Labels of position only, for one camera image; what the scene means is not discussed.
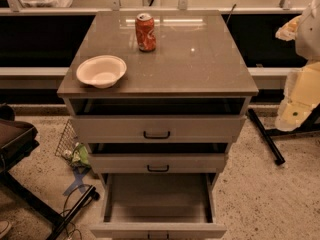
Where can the grey drawer cabinet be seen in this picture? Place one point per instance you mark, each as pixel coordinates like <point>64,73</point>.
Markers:
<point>195,70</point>

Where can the green white crumpled bag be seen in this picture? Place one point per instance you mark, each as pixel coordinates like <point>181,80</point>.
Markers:
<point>77,157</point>

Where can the white paper bowl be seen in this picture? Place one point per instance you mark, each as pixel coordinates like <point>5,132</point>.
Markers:
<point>101,71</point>

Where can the black chair left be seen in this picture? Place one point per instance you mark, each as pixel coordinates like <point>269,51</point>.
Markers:
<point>17,141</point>

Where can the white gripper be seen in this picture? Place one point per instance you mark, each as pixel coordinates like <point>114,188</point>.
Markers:
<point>309,37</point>

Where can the black stand leg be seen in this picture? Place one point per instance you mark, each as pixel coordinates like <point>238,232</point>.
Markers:
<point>67,215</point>
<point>312,124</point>

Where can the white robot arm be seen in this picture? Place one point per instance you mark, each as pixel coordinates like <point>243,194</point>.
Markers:
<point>305,31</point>

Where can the shoe tip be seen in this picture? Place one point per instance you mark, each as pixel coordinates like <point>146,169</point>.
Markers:
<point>5,227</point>

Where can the orange soda can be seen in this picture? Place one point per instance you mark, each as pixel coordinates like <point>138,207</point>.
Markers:
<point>144,26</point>

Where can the wire mesh basket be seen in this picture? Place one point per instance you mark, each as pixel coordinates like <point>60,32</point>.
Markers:
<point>67,141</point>

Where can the black stand leg left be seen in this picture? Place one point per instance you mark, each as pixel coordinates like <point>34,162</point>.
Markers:
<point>67,215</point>

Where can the black stand leg right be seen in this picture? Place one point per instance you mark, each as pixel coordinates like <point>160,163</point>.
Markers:
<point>312,124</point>

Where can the drawer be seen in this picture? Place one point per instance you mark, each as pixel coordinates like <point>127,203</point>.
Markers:
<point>158,207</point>
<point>157,129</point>
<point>158,163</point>

